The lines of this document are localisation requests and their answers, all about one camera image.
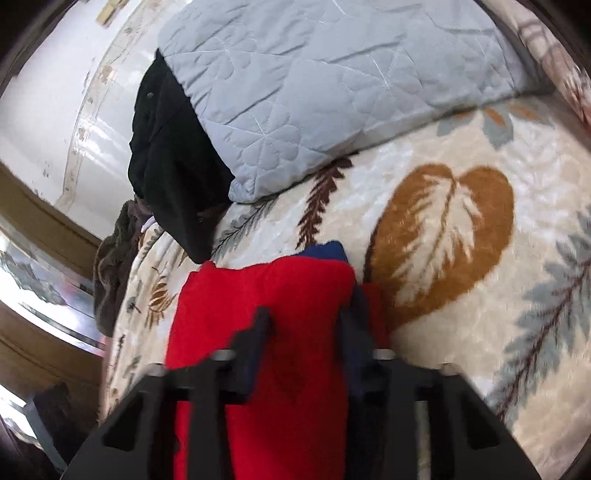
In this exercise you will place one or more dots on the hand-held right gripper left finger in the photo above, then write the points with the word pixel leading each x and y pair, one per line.
pixel 249 355

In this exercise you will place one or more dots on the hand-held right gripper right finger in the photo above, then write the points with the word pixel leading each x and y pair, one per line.
pixel 358 332

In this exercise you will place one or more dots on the red and blue sweater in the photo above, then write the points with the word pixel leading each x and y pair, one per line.
pixel 295 323

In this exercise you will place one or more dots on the leaf print blanket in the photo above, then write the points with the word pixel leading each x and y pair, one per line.
pixel 461 323

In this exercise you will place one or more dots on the dark green cloth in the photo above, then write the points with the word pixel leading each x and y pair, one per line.
pixel 111 277

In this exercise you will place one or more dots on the black garment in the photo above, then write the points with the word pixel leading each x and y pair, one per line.
pixel 171 175

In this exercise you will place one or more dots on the light blue quilted pillow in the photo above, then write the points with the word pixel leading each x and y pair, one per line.
pixel 323 83

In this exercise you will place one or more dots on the striped floral cloth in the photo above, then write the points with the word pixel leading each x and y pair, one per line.
pixel 554 60

